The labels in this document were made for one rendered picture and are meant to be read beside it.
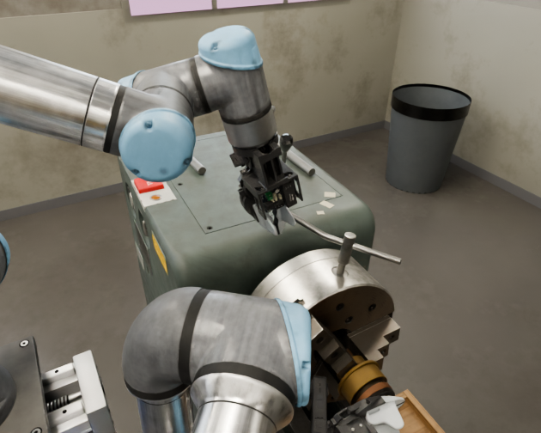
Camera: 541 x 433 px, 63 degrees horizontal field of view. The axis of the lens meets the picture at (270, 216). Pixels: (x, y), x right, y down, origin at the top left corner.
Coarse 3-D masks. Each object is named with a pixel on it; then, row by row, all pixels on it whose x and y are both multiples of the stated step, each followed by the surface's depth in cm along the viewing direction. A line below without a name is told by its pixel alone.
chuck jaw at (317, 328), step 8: (312, 320) 80; (312, 328) 79; (320, 328) 78; (312, 336) 78; (320, 336) 79; (328, 336) 80; (312, 344) 79; (320, 344) 80; (328, 344) 81; (336, 344) 80; (320, 352) 81; (328, 352) 80; (336, 352) 81; (344, 352) 82; (328, 360) 80; (336, 360) 82; (344, 360) 81; (352, 360) 80; (336, 368) 81; (344, 368) 81
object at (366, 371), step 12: (360, 360) 84; (372, 360) 83; (348, 372) 81; (360, 372) 81; (372, 372) 81; (348, 384) 81; (360, 384) 79; (372, 384) 79; (384, 384) 79; (348, 396) 81; (360, 396) 79; (372, 396) 78
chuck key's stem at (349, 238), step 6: (348, 234) 82; (354, 234) 82; (348, 240) 81; (354, 240) 82; (342, 246) 83; (348, 246) 82; (342, 252) 83; (348, 252) 83; (342, 258) 83; (348, 258) 83; (342, 264) 84; (342, 270) 85
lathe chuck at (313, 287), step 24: (312, 264) 88; (336, 264) 88; (288, 288) 84; (312, 288) 83; (336, 288) 82; (360, 288) 84; (384, 288) 89; (312, 312) 81; (336, 312) 84; (360, 312) 88; (384, 312) 93; (336, 336) 96; (312, 360) 89
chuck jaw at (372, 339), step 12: (372, 324) 92; (384, 324) 92; (396, 324) 92; (348, 336) 90; (360, 336) 90; (372, 336) 90; (384, 336) 90; (396, 336) 92; (348, 348) 92; (360, 348) 87; (372, 348) 87; (384, 348) 88
